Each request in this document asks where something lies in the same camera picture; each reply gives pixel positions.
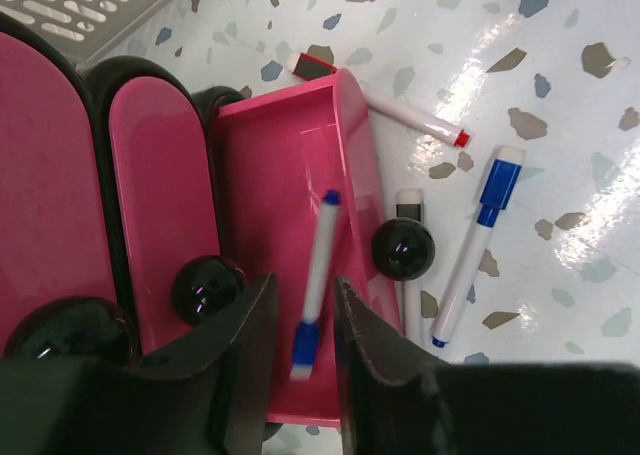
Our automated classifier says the white plastic file organizer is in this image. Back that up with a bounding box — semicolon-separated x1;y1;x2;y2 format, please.
1;0;172;66

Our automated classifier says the blue whiteboard marker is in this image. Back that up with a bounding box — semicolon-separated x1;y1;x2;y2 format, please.
289;189;342;380
431;145;525;348

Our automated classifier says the pink top drawer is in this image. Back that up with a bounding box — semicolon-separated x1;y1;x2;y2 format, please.
1;34;116;341

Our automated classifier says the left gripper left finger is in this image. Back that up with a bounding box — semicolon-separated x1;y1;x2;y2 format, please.
1;273;278;454

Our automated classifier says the black drawer cabinet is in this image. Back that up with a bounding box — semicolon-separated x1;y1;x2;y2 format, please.
1;16;246;367

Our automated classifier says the red capped whiteboard marker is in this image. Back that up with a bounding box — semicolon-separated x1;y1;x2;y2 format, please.
286;52;471;148

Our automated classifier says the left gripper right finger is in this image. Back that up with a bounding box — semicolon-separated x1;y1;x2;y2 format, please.
333;277;639;454

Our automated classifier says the black round drawer knob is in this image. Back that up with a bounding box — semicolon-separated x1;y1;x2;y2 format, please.
3;296;140;367

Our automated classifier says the pink drawer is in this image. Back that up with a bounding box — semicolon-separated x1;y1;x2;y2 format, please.
1;34;116;341
109;76;219;353
208;69;402;427

